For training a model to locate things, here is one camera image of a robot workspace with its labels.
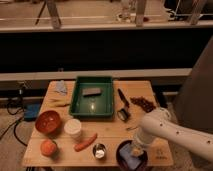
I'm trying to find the small metal cup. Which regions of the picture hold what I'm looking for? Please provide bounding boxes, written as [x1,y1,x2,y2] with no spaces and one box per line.
[92,143,106,159]

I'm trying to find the yellow banana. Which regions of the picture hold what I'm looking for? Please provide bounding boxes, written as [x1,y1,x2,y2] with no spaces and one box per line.
[49,99,70,107]

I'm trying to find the blue crumpled cloth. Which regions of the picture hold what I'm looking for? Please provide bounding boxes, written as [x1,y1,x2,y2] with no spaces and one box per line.
[55,80,67,95]

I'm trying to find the blue sponge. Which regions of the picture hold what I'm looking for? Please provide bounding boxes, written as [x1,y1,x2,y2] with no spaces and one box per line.
[119,144,141,170]

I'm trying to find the grey block in tray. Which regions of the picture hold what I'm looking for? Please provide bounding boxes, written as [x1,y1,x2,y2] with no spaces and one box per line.
[82,88,101,97]

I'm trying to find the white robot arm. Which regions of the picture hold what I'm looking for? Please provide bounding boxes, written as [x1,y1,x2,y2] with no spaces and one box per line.
[131,107,213,162]

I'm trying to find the wooden folding table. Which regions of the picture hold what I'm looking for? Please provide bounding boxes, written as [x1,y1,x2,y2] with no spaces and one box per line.
[22,81,174,168]

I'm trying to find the red bowl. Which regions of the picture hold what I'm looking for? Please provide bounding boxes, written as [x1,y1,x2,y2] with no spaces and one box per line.
[35,110,61,134]

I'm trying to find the white cup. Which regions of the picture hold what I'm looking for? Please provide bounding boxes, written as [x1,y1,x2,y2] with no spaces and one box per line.
[64,119,82,138]

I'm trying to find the black cable on floor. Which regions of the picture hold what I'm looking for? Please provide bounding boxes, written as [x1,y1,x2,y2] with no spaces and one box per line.
[0,96,28,148]

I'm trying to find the silver fork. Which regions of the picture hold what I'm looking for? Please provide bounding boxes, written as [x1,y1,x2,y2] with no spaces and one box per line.
[125,125,138,131]

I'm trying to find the orange carrot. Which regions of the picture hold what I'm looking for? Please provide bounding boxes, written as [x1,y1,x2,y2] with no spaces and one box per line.
[74,133,98,152]

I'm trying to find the orange round fruit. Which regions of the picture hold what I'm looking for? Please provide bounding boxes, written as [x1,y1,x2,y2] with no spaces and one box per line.
[40,139,58,157]

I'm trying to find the dark grape bunch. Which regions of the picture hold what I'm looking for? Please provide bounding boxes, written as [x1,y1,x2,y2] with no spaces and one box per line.
[130,96,156,113]

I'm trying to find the blue box on floor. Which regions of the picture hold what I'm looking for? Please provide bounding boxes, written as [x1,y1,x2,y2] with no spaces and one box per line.
[24,103,41,121]

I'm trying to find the green plastic tray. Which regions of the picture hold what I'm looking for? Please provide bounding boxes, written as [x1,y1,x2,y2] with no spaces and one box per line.
[69,76,114,119]

